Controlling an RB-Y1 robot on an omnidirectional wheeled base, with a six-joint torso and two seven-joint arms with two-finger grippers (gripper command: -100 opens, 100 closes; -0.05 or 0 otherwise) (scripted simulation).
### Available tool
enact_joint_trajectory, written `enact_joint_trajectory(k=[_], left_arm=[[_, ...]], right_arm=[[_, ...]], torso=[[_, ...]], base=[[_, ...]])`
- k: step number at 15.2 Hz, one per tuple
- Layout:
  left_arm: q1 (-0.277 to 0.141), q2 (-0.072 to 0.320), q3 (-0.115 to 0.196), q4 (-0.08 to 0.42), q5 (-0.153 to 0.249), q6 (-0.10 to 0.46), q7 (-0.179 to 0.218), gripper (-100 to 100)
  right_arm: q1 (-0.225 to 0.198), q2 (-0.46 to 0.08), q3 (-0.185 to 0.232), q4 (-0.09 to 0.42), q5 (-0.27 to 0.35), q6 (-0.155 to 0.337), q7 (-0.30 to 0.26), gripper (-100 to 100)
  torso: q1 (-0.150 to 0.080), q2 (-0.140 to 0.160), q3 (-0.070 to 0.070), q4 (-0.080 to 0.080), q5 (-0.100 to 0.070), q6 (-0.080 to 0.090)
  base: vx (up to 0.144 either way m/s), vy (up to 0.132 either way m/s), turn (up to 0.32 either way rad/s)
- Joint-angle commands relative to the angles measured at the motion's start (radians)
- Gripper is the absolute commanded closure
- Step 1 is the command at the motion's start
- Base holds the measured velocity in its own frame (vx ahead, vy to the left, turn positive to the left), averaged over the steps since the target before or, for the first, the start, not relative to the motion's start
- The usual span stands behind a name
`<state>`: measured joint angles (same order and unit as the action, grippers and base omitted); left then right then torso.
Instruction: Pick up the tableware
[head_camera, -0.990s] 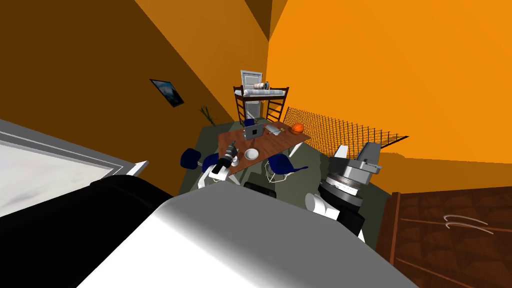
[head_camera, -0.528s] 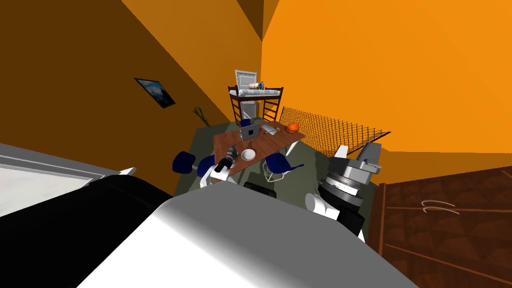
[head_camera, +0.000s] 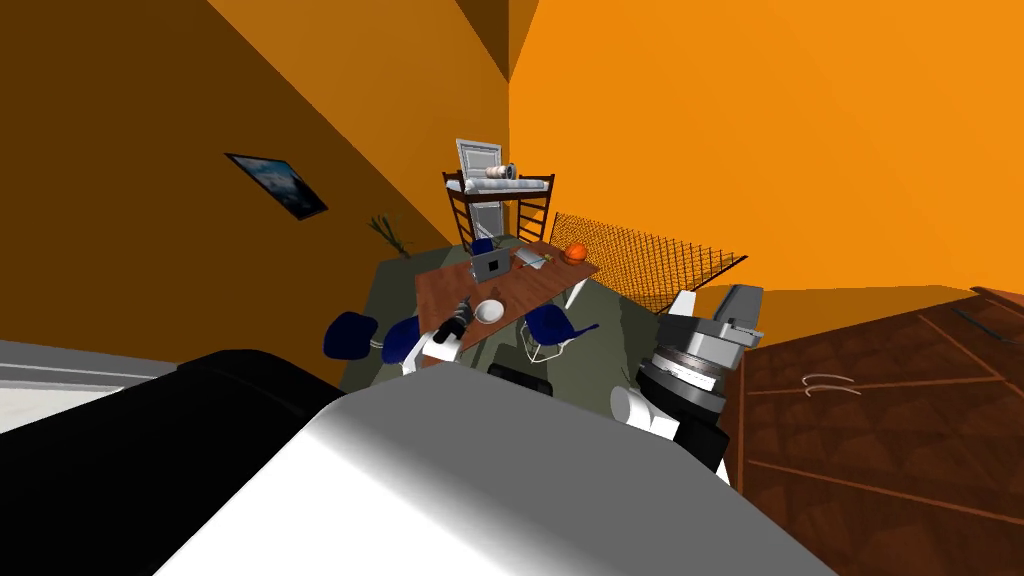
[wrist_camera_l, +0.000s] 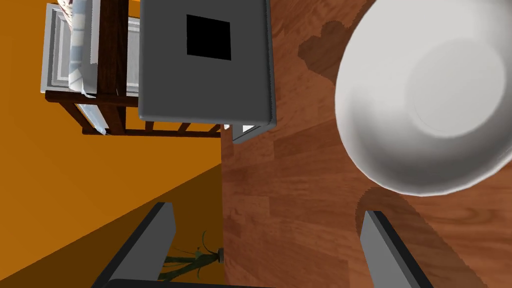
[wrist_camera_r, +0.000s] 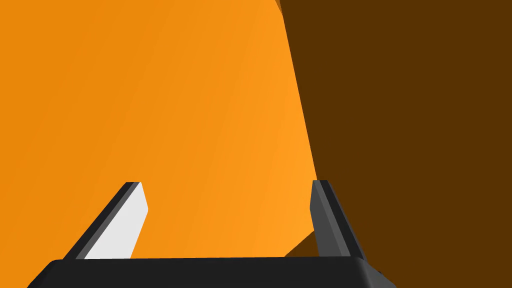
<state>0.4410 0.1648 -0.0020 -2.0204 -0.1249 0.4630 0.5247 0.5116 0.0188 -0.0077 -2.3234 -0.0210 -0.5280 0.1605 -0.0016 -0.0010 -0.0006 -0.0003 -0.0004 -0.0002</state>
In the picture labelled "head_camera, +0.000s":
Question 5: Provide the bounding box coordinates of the dark wooden bunk bed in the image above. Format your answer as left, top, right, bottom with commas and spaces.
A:
441, 163, 557, 251

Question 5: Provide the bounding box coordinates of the green plant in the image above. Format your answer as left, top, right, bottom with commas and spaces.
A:
367, 211, 414, 260

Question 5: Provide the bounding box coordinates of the white door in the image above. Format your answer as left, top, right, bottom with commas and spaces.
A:
455, 139, 507, 241

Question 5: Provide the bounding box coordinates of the brown wooden table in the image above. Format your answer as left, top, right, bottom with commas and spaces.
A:
414, 239, 601, 370

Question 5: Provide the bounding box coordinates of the black wire mesh fence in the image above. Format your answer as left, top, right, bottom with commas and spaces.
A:
547, 211, 750, 315

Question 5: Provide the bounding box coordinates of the brown wooden cupboard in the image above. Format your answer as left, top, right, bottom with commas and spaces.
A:
718, 285, 1024, 576

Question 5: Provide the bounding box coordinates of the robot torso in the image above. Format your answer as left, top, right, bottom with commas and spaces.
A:
151, 362, 841, 576

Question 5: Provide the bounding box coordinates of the grey laptop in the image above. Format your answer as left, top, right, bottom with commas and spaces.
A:
469, 247, 514, 285

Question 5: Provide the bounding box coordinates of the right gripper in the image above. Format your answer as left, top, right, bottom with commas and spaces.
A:
655, 283, 765, 374

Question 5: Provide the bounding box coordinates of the dark framed wall picture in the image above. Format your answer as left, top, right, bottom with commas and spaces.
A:
223, 151, 330, 222

